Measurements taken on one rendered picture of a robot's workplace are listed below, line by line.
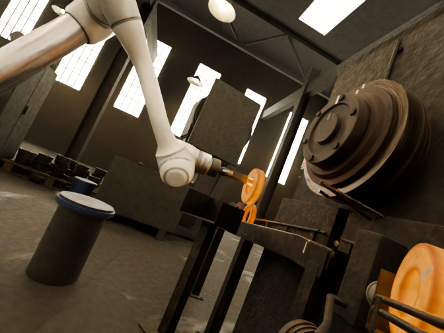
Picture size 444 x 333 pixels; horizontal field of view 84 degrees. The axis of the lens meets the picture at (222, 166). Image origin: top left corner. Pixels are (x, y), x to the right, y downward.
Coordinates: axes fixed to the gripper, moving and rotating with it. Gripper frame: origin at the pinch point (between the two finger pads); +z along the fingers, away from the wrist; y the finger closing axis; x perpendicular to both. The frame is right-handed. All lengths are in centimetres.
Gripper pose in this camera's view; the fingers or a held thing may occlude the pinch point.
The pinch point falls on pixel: (253, 182)
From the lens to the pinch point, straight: 104.6
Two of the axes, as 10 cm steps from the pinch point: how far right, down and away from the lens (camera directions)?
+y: 2.5, -0.4, -9.7
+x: 3.3, -9.3, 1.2
